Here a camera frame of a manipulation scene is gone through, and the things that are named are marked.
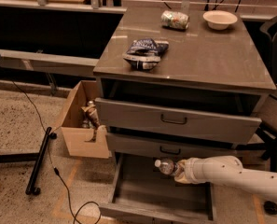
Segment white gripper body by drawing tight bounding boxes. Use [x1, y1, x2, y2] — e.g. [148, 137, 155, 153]
[185, 158, 206, 184]

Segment clear plastic water bottle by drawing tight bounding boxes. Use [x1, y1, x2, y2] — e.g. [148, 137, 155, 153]
[154, 159, 183, 177]

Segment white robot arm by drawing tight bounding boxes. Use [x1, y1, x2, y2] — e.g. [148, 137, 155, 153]
[174, 156, 277, 202]

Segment grey open bottom drawer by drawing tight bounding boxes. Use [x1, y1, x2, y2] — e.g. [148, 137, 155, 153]
[100, 154, 216, 224]

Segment grey top drawer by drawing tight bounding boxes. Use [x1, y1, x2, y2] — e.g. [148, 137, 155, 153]
[95, 98, 261, 144]

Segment grey middle drawer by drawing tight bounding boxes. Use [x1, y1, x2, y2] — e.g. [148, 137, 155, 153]
[106, 133, 238, 160]

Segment grey drawer cabinet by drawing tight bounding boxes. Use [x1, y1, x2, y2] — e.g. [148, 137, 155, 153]
[93, 8, 276, 150]

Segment black chair base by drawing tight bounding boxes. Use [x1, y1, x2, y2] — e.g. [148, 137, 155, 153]
[237, 124, 277, 216]

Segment items inside cardboard box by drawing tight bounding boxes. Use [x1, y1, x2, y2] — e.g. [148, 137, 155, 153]
[81, 100, 100, 141]

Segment blue chip bag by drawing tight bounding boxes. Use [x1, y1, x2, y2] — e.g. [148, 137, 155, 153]
[122, 38, 169, 70]

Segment cardboard box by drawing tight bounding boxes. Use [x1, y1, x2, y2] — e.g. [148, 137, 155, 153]
[52, 80, 111, 159]

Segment white paper bowl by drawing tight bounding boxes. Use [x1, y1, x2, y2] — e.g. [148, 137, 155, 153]
[203, 10, 238, 31]

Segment black stand leg with wheels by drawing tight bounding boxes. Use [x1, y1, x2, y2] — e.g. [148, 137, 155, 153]
[25, 127, 57, 196]

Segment black floor cable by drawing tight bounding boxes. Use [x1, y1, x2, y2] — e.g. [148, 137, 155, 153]
[0, 59, 103, 224]

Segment grey metal rail frame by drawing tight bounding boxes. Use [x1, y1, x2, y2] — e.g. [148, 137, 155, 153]
[0, 48, 100, 97]

